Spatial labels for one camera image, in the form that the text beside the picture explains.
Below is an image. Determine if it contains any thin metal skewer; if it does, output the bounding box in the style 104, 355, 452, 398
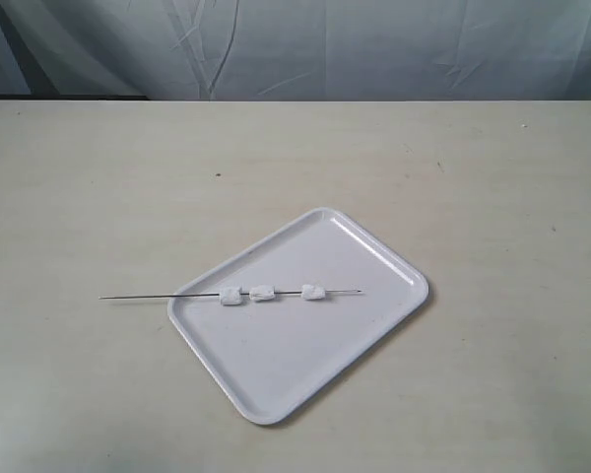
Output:
98, 289, 364, 301

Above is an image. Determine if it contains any white marshmallow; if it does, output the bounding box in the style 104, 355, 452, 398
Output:
248, 285, 276, 303
219, 286, 243, 306
300, 284, 326, 301

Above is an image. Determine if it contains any white rectangular plastic tray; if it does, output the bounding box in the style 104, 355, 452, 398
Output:
167, 208, 429, 425

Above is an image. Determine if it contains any grey wrinkled backdrop cloth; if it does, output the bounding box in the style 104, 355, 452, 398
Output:
0, 1, 591, 101

